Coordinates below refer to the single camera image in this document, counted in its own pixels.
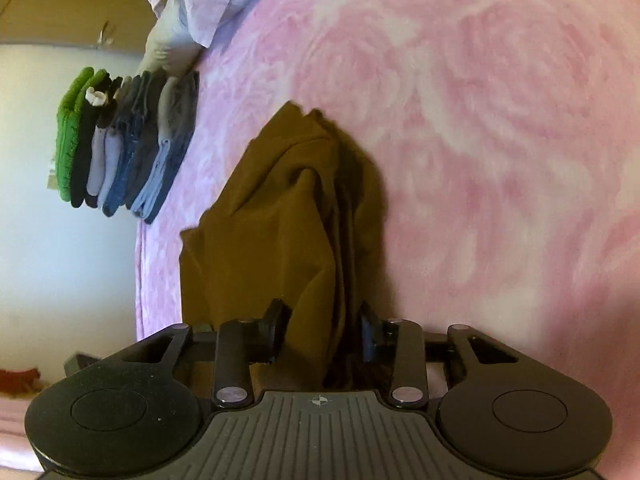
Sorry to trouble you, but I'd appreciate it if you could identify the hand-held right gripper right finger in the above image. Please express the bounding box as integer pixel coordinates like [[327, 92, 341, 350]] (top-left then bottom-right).
[[357, 301, 521, 408]]

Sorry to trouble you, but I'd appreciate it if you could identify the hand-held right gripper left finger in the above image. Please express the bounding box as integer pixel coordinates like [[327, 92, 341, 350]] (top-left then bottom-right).
[[120, 299, 293, 408]]

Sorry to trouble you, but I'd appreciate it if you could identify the brown hoodie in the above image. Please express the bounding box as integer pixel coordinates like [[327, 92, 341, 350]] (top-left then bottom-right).
[[179, 101, 388, 391]]

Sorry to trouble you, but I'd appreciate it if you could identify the pink floral blanket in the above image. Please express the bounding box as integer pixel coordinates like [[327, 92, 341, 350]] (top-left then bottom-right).
[[135, 0, 640, 401]]

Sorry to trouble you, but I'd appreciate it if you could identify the stack of folded clothes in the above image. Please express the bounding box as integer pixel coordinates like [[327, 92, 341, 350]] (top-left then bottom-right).
[[56, 66, 201, 226]]

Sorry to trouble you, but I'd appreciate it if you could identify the red cloth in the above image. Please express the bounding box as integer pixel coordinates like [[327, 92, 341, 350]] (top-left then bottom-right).
[[0, 368, 42, 395]]

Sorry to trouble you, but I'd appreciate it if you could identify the white cloth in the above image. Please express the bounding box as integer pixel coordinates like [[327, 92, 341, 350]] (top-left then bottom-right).
[[137, 7, 202, 77]]

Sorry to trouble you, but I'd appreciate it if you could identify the brown wooden wardrobe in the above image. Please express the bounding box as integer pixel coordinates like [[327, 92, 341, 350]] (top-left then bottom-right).
[[0, 0, 157, 53]]

